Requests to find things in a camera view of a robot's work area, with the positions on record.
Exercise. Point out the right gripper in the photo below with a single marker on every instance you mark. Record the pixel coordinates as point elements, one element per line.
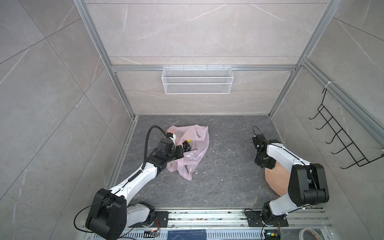
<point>270,165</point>

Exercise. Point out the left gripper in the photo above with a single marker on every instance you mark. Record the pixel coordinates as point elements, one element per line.
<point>180,151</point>

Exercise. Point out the pink plastic bag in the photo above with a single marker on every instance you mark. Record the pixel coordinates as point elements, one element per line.
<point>199,135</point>

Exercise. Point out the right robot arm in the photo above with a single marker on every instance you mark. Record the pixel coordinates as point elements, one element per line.
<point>307,184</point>

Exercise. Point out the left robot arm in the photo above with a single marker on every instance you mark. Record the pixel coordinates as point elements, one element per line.
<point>111,211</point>

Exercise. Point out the pink wavy plate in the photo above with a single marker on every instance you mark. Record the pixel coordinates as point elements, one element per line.
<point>278,179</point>

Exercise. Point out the roll of tape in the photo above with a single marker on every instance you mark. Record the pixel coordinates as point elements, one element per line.
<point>306,232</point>

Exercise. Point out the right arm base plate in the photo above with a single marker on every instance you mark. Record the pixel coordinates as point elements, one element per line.
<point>254,219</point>

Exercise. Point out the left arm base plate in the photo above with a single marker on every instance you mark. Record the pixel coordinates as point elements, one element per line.
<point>159,219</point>

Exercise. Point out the white wire mesh basket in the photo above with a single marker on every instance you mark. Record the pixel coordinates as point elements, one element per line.
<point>205,80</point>

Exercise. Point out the black wire hook rack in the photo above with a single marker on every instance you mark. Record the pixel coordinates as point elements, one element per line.
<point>340,133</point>

